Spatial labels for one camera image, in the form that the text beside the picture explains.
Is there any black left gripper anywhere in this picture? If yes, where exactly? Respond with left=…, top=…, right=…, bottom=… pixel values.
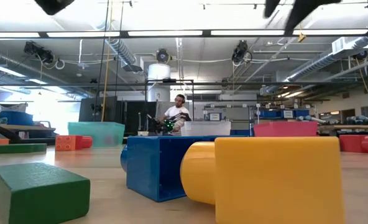
left=34, top=0, right=76, bottom=16

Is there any orange stud block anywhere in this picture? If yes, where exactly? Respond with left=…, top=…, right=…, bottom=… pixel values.
left=55, top=134, right=77, bottom=152

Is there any thin green block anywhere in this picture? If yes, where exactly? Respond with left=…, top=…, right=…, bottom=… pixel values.
left=0, top=142, right=48, bottom=155

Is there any large blue block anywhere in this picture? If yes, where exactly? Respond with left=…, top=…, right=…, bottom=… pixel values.
left=120, top=135, right=216, bottom=203

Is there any large green block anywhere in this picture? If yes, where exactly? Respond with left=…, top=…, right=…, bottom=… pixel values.
left=0, top=162, right=91, bottom=224

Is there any shelf with blue bins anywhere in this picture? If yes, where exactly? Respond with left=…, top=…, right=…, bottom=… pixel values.
left=254, top=104, right=312, bottom=121

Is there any black cabinet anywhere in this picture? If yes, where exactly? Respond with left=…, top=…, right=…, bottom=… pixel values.
left=78, top=95, right=157, bottom=135

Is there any blue tub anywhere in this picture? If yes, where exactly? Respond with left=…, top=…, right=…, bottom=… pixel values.
left=0, top=110, right=35, bottom=126

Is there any red plastic bin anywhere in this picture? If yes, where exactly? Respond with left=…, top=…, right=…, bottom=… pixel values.
left=253, top=121, right=318, bottom=138

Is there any wooden side table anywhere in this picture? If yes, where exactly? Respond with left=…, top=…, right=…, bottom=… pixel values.
left=0, top=123, right=57, bottom=139

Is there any white cylindrical tank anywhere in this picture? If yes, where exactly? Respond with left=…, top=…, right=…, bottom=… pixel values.
left=147, top=63, right=172, bottom=102

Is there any wooden workbench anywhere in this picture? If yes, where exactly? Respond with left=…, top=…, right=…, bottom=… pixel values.
left=317, top=123, right=368, bottom=131

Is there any blue crate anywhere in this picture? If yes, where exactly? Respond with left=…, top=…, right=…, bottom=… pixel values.
left=229, top=129, right=255, bottom=137

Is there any teal plastic bin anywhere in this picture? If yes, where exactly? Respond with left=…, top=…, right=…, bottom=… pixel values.
left=68, top=121, right=126, bottom=148

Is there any clear plastic bin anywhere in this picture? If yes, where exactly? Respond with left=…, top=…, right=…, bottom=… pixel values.
left=180, top=121, right=232, bottom=137

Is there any person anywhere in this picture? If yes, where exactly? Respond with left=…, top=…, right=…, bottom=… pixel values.
left=162, top=93, right=191, bottom=135

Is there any large yellow stud block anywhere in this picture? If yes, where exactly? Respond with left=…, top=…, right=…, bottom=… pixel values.
left=180, top=136, right=346, bottom=224

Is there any black ceiling camera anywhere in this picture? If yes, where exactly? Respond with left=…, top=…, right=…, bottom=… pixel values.
left=231, top=39, right=253, bottom=65
left=22, top=41, right=56, bottom=65
left=155, top=49, right=172, bottom=64

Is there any silver ventilation duct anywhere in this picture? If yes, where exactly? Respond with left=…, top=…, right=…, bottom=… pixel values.
left=259, top=36, right=368, bottom=96

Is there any spiral ventilation duct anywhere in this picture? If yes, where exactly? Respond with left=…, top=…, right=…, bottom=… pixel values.
left=104, top=37, right=138, bottom=67

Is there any thick black cable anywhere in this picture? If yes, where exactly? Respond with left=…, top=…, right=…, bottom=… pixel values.
left=0, top=119, right=22, bottom=144

